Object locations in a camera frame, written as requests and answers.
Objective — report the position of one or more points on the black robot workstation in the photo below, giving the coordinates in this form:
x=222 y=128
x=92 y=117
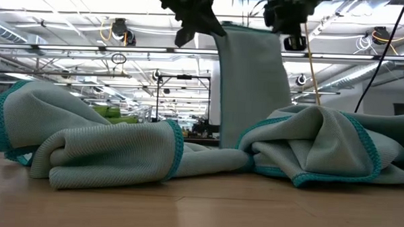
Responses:
x=205 y=128

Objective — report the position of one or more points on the white building pillar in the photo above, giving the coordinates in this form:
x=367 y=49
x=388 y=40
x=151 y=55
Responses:
x=215 y=93

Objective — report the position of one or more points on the clear plastic bin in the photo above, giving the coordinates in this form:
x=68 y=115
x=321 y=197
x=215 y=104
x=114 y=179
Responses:
x=144 y=113

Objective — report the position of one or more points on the light blue microfiber towel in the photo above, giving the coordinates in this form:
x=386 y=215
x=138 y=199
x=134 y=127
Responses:
x=253 y=88
x=113 y=154
x=322 y=148

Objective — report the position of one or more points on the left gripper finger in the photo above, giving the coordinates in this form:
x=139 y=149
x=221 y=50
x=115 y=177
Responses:
x=210 y=24

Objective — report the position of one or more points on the silver air duct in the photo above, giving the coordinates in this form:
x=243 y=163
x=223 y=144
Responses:
x=6 y=32

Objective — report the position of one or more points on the black table edge rail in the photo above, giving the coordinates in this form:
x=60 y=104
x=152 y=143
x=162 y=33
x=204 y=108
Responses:
x=201 y=142

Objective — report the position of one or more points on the green microfiber towel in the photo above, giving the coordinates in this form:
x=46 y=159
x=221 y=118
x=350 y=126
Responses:
x=121 y=120
x=112 y=111

